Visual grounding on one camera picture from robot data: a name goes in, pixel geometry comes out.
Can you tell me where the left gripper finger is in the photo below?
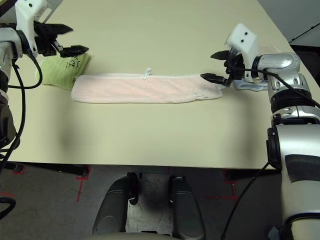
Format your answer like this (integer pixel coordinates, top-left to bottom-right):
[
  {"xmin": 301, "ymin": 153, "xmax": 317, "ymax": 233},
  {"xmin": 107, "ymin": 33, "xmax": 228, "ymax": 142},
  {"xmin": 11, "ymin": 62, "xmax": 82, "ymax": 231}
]
[
  {"xmin": 48, "ymin": 24, "xmax": 74, "ymax": 35},
  {"xmin": 59, "ymin": 45, "xmax": 90, "ymax": 59}
]

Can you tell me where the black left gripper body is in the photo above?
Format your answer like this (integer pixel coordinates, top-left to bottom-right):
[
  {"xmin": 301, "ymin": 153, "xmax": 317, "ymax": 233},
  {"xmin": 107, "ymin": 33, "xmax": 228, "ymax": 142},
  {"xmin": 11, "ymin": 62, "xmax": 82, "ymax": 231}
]
[{"xmin": 33, "ymin": 23, "xmax": 62, "ymax": 57}]

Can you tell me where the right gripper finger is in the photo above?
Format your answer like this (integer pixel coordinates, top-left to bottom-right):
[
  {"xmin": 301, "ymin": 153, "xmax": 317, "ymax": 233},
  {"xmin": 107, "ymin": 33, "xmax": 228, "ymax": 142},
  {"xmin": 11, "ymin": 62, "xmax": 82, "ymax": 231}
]
[
  {"xmin": 210, "ymin": 50, "xmax": 230, "ymax": 61},
  {"xmin": 200, "ymin": 72, "xmax": 230, "ymax": 87}
]

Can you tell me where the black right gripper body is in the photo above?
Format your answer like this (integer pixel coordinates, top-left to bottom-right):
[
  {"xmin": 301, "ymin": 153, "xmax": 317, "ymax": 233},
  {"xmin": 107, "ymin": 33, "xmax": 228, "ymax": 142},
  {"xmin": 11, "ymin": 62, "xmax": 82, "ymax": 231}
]
[{"xmin": 223, "ymin": 53, "xmax": 247, "ymax": 87}]

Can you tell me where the pink fluffy towel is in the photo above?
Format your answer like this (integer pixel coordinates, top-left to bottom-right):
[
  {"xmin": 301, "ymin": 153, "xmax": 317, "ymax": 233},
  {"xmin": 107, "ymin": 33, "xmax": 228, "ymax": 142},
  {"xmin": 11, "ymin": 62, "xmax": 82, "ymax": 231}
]
[{"xmin": 70, "ymin": 67, "xmax": 224, "ymax": 104}]

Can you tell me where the light blue folded towel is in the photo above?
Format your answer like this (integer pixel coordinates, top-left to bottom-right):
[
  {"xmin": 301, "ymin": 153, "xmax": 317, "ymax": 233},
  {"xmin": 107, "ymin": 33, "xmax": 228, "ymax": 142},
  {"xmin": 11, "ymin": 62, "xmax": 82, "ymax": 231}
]
[{"xmin": 219, "ymin": 78, "xmax": 270, "ymax": 92}]

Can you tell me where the green folded towel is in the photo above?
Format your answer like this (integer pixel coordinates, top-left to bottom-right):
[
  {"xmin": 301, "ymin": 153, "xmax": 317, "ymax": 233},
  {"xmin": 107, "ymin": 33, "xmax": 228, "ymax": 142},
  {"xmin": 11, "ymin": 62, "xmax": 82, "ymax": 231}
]
[{"xmin": 39, "ymin": 53, "xmax": 91, "ymax": 90}]

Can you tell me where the black stand rod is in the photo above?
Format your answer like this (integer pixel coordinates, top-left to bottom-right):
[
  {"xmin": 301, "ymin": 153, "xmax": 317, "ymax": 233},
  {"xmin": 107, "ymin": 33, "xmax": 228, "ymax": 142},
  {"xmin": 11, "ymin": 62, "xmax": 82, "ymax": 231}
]
[{"xmin": 288, "ymin": 23, "xmax": 320, "ymax": 46}]

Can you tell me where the grey robot left leg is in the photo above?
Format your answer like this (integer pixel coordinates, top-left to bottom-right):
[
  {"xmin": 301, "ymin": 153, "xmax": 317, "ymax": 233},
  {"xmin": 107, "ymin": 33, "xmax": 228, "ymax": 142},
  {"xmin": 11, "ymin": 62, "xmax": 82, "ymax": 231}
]
[{"xmin": 92, "ymin": 176, "xmax": 140, "ymax": 237}]

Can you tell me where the grey robot torso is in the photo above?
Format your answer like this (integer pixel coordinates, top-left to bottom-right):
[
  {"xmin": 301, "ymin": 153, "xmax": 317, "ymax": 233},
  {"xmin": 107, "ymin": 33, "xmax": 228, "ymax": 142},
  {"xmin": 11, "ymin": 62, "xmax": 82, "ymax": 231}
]
[{"xmin": 84, "ymin": 231, "xmax": 176, "ymax": 240}]

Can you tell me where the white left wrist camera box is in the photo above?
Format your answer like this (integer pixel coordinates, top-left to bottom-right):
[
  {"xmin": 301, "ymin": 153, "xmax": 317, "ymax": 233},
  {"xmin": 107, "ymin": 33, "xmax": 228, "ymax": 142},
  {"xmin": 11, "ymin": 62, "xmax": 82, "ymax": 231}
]
[{"xmin": 14, "ymin": 0, "xmax": 53, "ymax": 55}]

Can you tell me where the black left camera cable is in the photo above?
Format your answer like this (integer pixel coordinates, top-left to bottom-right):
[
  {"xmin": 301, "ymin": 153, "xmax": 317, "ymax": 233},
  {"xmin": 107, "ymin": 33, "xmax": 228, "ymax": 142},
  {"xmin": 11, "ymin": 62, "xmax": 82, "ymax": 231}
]
[{"xmin": 0, "ymin": 56, "xmax": 44, "ymax": 222}]

